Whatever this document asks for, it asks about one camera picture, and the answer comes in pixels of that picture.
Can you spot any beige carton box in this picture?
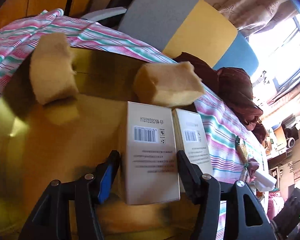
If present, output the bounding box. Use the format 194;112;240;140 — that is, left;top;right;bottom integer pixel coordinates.
119;102;180;205
172;108;215;194

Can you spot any yellow sponge block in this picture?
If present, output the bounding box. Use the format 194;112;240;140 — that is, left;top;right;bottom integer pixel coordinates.
133;61;204;107
29;33;78;105

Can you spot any pink sock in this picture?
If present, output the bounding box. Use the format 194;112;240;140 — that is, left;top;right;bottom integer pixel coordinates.
248;158;259;178

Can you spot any green cracker packet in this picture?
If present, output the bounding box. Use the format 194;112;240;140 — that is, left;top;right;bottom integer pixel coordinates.
235;136;249;182

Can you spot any striped bed sheet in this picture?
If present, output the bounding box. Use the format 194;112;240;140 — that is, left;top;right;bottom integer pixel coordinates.
0;9;264;239

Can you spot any black speaker set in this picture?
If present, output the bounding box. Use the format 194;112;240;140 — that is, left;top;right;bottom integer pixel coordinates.
281;114;300;148

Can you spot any gold metal tin box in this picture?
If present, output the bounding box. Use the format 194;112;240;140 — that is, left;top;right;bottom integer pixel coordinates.
0;47;198;240

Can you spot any dark red cloth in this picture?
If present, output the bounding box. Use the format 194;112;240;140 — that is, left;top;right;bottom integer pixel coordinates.
174;52;267;143

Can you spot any patterned beige curtain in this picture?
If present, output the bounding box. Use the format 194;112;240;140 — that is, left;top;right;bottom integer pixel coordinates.
218;0;298;38

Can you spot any grey yellow blue chair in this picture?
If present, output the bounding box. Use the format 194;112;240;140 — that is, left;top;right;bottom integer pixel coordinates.
83;0;259;75

